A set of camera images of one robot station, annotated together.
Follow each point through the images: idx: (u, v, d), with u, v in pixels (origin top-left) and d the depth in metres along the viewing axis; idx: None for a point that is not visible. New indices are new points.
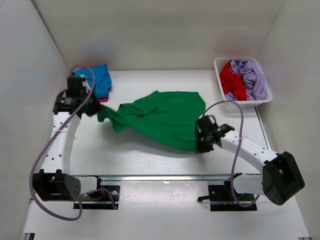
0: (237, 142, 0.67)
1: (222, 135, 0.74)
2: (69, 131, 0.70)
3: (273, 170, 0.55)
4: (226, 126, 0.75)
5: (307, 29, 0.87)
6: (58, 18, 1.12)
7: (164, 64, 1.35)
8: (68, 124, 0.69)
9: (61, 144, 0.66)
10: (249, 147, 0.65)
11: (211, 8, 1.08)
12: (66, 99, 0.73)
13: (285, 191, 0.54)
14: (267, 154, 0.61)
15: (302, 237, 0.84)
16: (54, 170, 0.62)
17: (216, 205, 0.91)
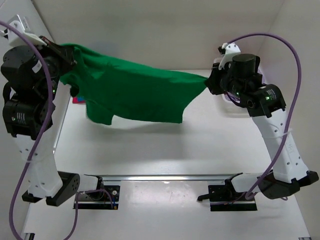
0: (280, 138, 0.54)
1: (266, 106, 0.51)
2: (43, 154, 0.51)
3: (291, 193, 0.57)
4: (275, 95, 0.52)
5: (307, 29, 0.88)
6: (58, 18, 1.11)
7: (164, 64, 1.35)
8: (38, 150, 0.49)
9: (37, 171, 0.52)
10: (288, 153, 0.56)
11: (211, 8, 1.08)
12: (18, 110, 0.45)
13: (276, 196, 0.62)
14: (299, 169, 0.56)
15: (302, 237, 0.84)
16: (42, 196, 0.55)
17: (216, 205, 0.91)
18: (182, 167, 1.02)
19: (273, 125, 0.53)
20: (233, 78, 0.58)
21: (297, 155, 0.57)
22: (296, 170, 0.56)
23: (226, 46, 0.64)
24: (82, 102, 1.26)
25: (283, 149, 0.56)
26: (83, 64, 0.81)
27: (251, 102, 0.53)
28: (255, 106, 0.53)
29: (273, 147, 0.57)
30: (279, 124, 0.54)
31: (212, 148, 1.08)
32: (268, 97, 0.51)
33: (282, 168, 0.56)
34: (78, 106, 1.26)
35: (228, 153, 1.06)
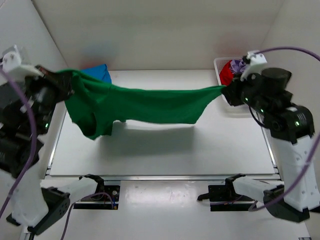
0: (300, 168, 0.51)
1: (294, 133, 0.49)
2: (26, 188, 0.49)
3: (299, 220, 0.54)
4: (306, 121, 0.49)
5: (307, 29, 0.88)
6: (58, 19, 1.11)
7: (164, 64, 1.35)
8: (20, 185, 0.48)
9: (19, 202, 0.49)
10: (305, 181, 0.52)
11: (210, 8, 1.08)
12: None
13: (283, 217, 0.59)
14: (313, 199, 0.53)
15: (302, 237, 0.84)
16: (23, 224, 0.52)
17: (216, 205, 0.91)
18: (181, 166, 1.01)
19: (296, 153, 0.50)
20: (258, 93, 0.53)
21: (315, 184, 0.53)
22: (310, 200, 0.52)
23: (251, 57, 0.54)
24: None
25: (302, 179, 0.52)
26: (84, 89, 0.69)
27: (278, 124, 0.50)
28: (282, 129, 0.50)
29: (291, 175, 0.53)
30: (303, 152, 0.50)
31: (212, 148, 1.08)
32: (297, 122, 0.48)
33: (295, 195, 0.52)
34: None
35: (228, 152, 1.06)
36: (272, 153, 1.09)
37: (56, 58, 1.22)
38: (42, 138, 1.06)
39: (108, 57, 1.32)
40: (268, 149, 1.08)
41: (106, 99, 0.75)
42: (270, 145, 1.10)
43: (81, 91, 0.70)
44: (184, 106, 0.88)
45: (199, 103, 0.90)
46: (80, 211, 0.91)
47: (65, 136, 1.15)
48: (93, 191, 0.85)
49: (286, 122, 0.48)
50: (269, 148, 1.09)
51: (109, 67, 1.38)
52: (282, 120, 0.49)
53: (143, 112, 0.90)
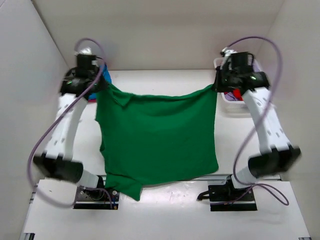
0: (262, 109, 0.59)
1: (250, 88, 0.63)
2: (74, 118, 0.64)
3: (268, 162, 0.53)
4: (262, 79, 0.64)
5: (308, 29, 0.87)
6: (58, 19, 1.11)
7: (164, 64, 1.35)
8: (74, 108, 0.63)
9: (65, 128, 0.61)
10: (269, 124, 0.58)
11: (211, 9, 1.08)
12: (73, 80, 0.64)
13: (264, 171, 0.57)
14: (280, 141, 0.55)
15: (302, 237, 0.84)
16: (56, 154, 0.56)
17: (216, 205, 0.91)
18: None
19: (256, 99, 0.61)
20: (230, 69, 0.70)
21: (279, 129, 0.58)
22: (278, 141, 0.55)
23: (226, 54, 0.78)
24: None
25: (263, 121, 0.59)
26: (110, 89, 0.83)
27: (242, 82, 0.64)
28: (243, 87, 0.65)
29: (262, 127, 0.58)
30: (262, 100, 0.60)
31: None
32: (253, 77, 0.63)
33: (264, 138, 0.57)
34: None
35: (227, 152, 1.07)
36: None
37: (56, 58, 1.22)
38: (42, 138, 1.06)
39: (109, 57, 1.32)
40: None
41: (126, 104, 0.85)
42: None
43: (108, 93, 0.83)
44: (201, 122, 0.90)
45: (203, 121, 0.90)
46: (80, 210, 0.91)
47: None
48: (94, 186, 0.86)
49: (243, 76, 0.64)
50: None
51: (109, 67, 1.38)
52: (243, 77, 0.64)
53: (180, 134, 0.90)
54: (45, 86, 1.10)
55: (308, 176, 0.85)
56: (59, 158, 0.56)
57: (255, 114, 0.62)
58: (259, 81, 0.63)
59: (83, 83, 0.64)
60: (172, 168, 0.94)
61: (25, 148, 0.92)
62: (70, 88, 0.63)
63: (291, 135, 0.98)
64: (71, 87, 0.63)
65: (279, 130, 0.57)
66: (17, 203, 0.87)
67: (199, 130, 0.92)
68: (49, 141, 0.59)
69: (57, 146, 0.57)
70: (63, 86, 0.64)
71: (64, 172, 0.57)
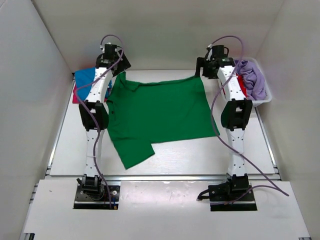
0: (228, 77, 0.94)
1: (221, 64, 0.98)
2: (106, 80, 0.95)
3: (232, 107, 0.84)
4: (230, 60, 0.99)
5: (307, 30, 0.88)
6: (58, 19, 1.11)
7: (164, 64, 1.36)
8: (105, 75, 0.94)
9: (101, 85, 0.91)
10: (232, 85, 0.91)
11: (211, 9, 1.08)
12: (104, 60, 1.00)
13: (231, 120, 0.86)
14: (238, 95, 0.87)
15: (302, 237, 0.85)
16: (95, 100, 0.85)
17: (216, 205, 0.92)
18: (182, 167, 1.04)
19: (224, 71, 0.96)
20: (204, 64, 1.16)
21: (239, 89, 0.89)
22: (237, 95, 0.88)
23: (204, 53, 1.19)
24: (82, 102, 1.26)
25: (228, 83, 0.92)
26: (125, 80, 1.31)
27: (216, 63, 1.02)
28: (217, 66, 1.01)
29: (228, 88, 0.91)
30: (228, 72, 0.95)
31: (211, 148, 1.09)
32: (224, 60, 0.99)
33: (228, 95, 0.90)
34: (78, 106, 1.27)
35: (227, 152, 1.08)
36: (272, 153, 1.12)
37: (56, 58, 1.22)
38: (42, 138, 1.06)
39: None
40: (268, 149, 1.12)
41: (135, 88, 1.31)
42: (269, 144, 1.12)
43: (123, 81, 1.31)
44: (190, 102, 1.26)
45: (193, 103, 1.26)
46: (80, 210, 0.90)
47: (65, 136, 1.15)
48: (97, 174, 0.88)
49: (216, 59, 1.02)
50: (268, 148, 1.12)
51: None
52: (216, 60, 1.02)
53: (173, 103, 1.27)
54: (45, 86, 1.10)
55: (307, 176, 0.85)
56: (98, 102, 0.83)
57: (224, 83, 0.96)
58: (227, 61, 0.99)
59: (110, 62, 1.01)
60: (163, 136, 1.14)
61: (25, 148, 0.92)
62: (103, 63, 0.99)
63: (291, 135, 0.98)
64: (103, 63, 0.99)
65: (238, 90, 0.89)
66: (17, 203, 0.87)
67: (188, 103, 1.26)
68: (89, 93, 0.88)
69: (95, 95, 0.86)
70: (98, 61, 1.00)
71: (99, 115, 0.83)
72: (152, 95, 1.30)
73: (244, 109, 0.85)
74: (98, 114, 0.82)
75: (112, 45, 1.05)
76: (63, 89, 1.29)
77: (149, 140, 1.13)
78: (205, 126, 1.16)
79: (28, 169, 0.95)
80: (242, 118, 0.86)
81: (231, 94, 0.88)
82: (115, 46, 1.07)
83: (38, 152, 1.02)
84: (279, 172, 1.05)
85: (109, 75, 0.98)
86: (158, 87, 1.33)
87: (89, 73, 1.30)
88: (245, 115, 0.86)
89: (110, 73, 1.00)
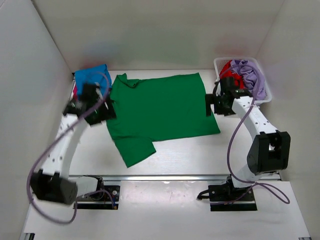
0: (248, 108, 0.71)
1: (236, 96, 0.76)
2: (74, 135, 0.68)
3: (264, 142, 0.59)
4: (244, 91, 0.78)
5: (308, 30, 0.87)
6: (58, 19, 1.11)
7: (164, 64, 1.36)
8: (74, 128, 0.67)
9: (66, 146, 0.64)
10: (256, 116, 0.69)
11: (211, 8, 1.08)
12: (77, 103, 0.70)
13: (264, 162, 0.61)
14: (269, 128, 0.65)
15: (302, 237, 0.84)
16: (52, 171, 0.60)
17: (216, 205, 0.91)
18: (182, 167, 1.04)
19: (241, 102, 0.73)
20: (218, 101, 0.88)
21: (266, 120, 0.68)
22: (265, 128, 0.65)
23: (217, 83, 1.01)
24: None
25: (249, 114, 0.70)
26: (125, 78, 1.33)
27: (228, 98, 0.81)
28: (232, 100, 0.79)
29: (252, 123, 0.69)
30: (247, 102, 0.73)
31: (211, 148, 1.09)
32: (237, 91, 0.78)
33: (254, 129, 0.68)
34: None
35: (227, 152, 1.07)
36: None
37: (56, 58, 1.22)
38: (42, 138, 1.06)
39: (108, 57, 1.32)
40: None
41: (134, 86, 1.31)
42: None
43: (123, 79, 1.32)
44: (190, 100, 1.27)
45: (194, 100, 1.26)
46: (80, 210, 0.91)
47: None
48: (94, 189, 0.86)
49: (229, 92, 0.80)
50: None
51: (109, 67, 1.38)
52: (229, 93, 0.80)
53: (174, 101, 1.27)
54: (45, 86, 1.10)
55: (308, 176, 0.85)
56: (56, 175, 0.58)
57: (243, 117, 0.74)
58: (242, 92, 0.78)
59: (85, 106, 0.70)
60: (163, 133, 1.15)
61: (25, 148, 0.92)
62: (73, 109, 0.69)
63: (291, 135, 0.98)
64: (75, 110, 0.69)
65: (266, 121, 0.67)
66: (17, 204, 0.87)
67: (189, 102, 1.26)
68: (48, 158, 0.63)
69: (54, 164, 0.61)
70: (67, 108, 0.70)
71: (58, 193, 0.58)
72: (152, 93, 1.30)
73: (278, 146, 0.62)
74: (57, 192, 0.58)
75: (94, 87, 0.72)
76: (63, 90, 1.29)
77: (149, 138, 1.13)
78: (205, 124, 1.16)
79: (28, 169, 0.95)
80: (280, 159, 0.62)
81: (257, 128, 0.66)
82: (96, 87, 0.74)
83: (38, 153, 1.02)
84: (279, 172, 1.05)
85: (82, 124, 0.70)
86: (159, 86, 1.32)
87: (89, 73, 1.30)
88: (283, 156, 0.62)
89: (84, 123, 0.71)
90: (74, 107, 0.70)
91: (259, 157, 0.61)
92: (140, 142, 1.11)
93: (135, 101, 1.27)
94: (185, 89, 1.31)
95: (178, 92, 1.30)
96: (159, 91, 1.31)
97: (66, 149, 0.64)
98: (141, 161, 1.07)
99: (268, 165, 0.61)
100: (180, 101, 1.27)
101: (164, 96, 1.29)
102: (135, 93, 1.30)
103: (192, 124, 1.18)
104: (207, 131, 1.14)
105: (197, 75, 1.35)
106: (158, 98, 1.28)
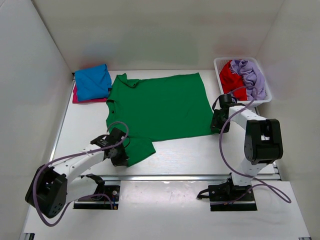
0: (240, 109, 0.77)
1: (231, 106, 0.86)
2: (92, 159, 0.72)
3: (254, 125, 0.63)
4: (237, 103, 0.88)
5: (308, 30, 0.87)
6: (57, 18, 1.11)
7: (163, 63, 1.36)
8: (94, 153, 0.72)
9: (81, 161, 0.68)
10: (247, 113, 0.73)
11: (210, 8, 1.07)
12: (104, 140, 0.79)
13: (258, 147, 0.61)
14: (259, 118, 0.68)
15: (302, 237, 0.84)
16: (61, 172, 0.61)
17: (216, 205, 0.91)
18: (182, 167, 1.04)
19: (235, 106, 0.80)
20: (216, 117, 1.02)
21: (256, 114, 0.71)
22: (256, 118, 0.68)
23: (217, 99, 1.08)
24: (82, 102, 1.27)
25: (241, 112, 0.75)
26: (124, 78, 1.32)
27: (225, 110, 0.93)
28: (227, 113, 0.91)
29: (243, 120, 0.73)
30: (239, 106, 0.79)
31: (211, 148, 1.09)
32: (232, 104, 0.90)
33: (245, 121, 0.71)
34: (78, 105, 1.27)
35: (227, 151, 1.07)
36: None
37: (56, 58, 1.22)
38: (42, 138, 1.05)
39: (108, 57, 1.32)
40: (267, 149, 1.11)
41: (134, 85, 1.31)
42: None
43: (123, 78, 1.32)
44: (190, 99, 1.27)
45: (194, 100, 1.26)
46: (80, 210, 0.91)
47: (66, 136, 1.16)
48: (91, 193, 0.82)
49: (225, 105, 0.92)
50: None
51: (109, 67, 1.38)
52: (225, 106, 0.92)
53: (174, 102, 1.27)
54: (45, 86, 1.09)
55: (308, 176, 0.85)
56: (63, 176, 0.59)
57: (236, 116, 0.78)
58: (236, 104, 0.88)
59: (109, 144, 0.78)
60: (163, 134, 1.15)
61: (25, 148, 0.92)
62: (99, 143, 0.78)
63: (291, 135, 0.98)
64: (100, 144, 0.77)
65: (256, 115, 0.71)
66: (17, 204, 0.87)
67: (189, 102, 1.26)
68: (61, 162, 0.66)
69: (65, 167, 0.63)
70: (95, 139, 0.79)
71: (53, 195, 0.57)
72: (152, 94, 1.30)
73: (271, 133, 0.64)
74: (52, 193, 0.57)
75: (121, 130, 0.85)
76: (63, 90, 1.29)
77: (149, 138, 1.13)
78: (205, 124, 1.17)
79: (28, 169, 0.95)
80: (274, 146, 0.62)
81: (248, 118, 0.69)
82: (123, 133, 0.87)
83: (38, 152, 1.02)
84: (279, 172, 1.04)
85: (100, 155, 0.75)
86: (159, 86, 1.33)
87: (89, 73, 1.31)
88: (276, 142, 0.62)
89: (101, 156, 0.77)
90: (101, 141, 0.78)
91: (251, 139, 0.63)
92: (139, 143, 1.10)
93: (136, 101, 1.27)
94: (184, 89, 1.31)
95: (178, 92, 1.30)
96: (159, 92, 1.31)
97: (82, 163, 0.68)
98: (141, 161, 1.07)
99: (263, 152, 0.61)
100: (180, 101, 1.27)
101: (164, 97, 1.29)
102: (136, 93, 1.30)
103: (192, 124, 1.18)
104: (207, 132, 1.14)
105: (197, 75, 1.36)
106: (159, 98, 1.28)
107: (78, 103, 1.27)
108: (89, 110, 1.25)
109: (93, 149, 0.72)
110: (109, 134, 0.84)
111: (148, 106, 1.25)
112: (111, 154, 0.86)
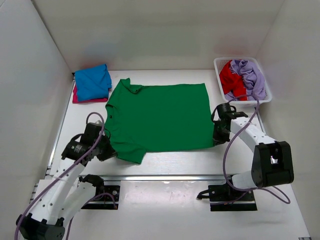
0: (244, 125, 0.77)
1: (233, 117, 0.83)
2: (71, 179, 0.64)
3: (263, 153, 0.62)
4: (239, 113, 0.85)
5: (308, 30, 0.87)
6: (57, 18, 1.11)
7: (163, 64, 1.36)
8: (69, 173, 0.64)
9: (58, 192, 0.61)
10: (253, 131, 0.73)
11: (210, 8, 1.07)
12: (77, 145, 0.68)
13: (269, 176, 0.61)
14: (267, 139, 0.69)
15: (302, 237, 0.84)
16: (40, 218, 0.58)
17: (216, 205, 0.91)
18: (182, 167, 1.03)
19: (238, 121, 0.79)
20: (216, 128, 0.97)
21: (263, 133, 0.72)
22: (264, 139, 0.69)
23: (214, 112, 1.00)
24: (82, 102, 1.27)
25: (247, 129, 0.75)
26: (126, 83, 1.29)
27: (226, 120, 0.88)
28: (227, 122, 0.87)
29: (250, 141, 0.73)
30: (243, 121, 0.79)
31: (211, 148, 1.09)
32: (233, 113, 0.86)
33: (253, 142, 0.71)
34: (78, 106, 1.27)
35: (229, 157, 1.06)
36: None
37: (56, 58, 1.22)
38: (42, 138, 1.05)
39: (108, 57, 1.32)
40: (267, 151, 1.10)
41: (136, 90, 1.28)
42: None
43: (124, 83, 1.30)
44: (192, 110, 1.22)
45: (196, 111, 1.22)
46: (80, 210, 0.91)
47: (66, 136, 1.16)
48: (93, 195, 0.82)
49: (226, 115, 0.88)
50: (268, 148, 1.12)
51: (109, 67, 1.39)
52: (225, 116, 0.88)
53: (176, 109, 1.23)
54: (45, 86, 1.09)
55: (308, 176, 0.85)
56: (43, 223, 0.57)
57: (241, 133, 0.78)
58: (238, 114, 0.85)
59: (85, 149, 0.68)
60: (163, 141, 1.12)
61: (24, 147, 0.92)
62: (72, 152, 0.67)
63: (290, 135, 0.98)
64: (74, 152, 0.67)
65: (262, 134, 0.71)
66: (17, 204, 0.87)
67: (191, 113, 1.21)
68: (39, 202, 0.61)
69: (43, 209, 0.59)
70: (66, 150, 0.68)
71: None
72: (154, 99, 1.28)
73: (280, 157, 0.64)
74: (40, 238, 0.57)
75: (96, 125, 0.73)
76: (63, 90, 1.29)
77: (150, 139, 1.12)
78: (206, 136, 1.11)
79: (28, 169, 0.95)
80: (284, 171, 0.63)
81: (256, 140, 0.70)
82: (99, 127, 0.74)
83: (38, 153, 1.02)
84: None
85: (79, 168, 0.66)
86: (161, 91, 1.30)
87: (89, 73, 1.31)
88: (286, 167, 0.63)
89: (81, 167, 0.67)
90: (74, 148, 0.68)
91: (261, 167, 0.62)
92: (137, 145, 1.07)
93: (137, 104, 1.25)
94: (186, 98, 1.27)
95: (180, 100, 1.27)
96: (161, 97, 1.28)
97: (59, 194, 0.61)
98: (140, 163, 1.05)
99: (274, 178, 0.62)
100: (182, 110, 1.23)
101: (164, 105, 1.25)
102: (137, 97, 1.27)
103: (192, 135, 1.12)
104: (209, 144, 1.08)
105: (202, 84, 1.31)
106: (160, 102, 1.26)
107: (78, 103, 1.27)
108: (89, 110, 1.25)
109: (66, 170, 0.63)
110: (84, 133, 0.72)
111: (149, 111, 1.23)
112: (93, 155, 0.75)
